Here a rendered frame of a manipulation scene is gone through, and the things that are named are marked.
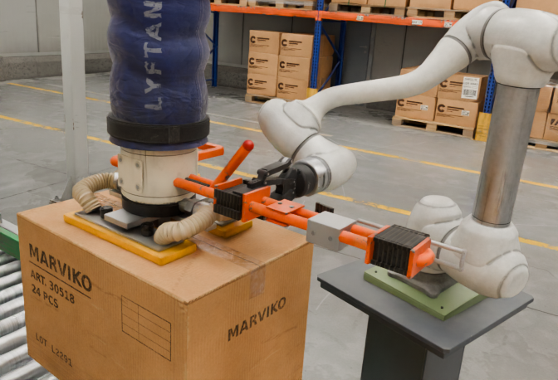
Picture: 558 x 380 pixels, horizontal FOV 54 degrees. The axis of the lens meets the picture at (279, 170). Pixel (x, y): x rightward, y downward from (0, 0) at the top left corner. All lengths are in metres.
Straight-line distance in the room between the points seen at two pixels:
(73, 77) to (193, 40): 3.19
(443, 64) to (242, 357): 0.87
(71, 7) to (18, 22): 7.34
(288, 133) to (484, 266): 0.63
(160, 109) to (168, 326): 0.43
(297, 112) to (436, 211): 0.54
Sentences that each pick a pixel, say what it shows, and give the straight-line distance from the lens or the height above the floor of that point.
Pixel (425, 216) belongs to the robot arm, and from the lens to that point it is 1.67.
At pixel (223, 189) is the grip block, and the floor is 1.21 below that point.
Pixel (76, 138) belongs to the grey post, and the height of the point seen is 0.53.
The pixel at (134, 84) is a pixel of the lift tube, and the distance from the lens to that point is 1.15.
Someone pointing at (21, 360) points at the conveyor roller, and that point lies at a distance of 1.86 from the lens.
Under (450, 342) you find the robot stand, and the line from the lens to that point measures 1.59.
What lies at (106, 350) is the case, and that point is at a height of 0.85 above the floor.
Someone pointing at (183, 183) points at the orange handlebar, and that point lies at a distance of 1.19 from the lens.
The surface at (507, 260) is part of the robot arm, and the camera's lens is 1.55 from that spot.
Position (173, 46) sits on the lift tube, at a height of 1.49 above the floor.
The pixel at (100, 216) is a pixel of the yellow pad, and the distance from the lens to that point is 1.31.
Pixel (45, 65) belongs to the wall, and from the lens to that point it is 11.79.
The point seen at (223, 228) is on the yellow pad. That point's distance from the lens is 1.26.
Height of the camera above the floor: 1.57
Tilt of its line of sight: 16 degrees down
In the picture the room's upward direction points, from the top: 4 degrees clockwise
